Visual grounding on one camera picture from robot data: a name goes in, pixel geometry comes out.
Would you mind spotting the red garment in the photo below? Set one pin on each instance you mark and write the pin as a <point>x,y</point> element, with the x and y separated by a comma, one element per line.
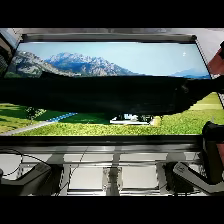
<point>218,63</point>

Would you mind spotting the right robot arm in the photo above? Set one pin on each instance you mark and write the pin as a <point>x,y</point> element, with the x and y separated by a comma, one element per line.
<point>199,175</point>

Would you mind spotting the silver frame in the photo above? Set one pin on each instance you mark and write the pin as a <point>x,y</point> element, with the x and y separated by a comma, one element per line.
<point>113,157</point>

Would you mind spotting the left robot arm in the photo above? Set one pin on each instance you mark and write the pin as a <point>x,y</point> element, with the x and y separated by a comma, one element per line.
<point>25,178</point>

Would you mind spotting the black pants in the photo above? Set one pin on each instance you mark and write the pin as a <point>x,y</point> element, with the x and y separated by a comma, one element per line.
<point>110,95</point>

